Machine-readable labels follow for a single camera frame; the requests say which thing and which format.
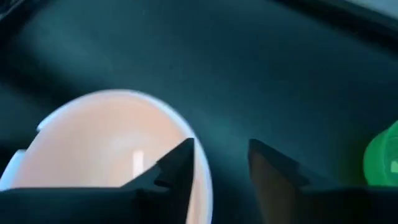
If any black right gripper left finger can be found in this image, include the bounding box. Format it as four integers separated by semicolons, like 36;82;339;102
0;138;195;224

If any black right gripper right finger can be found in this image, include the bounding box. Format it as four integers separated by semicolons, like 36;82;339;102
248;138;398;224

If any pink bowl with white rim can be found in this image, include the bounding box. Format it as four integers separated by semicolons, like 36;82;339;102
0;89;214;224

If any green bowl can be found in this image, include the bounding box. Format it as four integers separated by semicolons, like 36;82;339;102
363;120;398;187

